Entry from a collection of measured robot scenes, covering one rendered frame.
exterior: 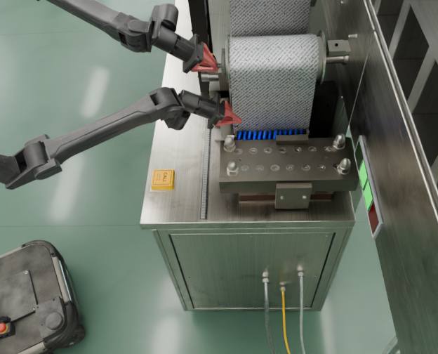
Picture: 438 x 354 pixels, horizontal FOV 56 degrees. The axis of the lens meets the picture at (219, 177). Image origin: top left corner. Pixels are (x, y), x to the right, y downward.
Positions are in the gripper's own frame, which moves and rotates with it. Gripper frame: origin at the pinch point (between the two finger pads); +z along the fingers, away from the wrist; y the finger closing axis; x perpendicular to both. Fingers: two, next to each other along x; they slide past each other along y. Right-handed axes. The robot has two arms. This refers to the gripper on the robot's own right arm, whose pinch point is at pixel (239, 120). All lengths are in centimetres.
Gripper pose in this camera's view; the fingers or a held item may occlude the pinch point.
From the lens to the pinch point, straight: 128.7
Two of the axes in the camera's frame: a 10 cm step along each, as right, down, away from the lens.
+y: -0.2, 8.0, -6.0
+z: 9.0, 2.8, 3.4
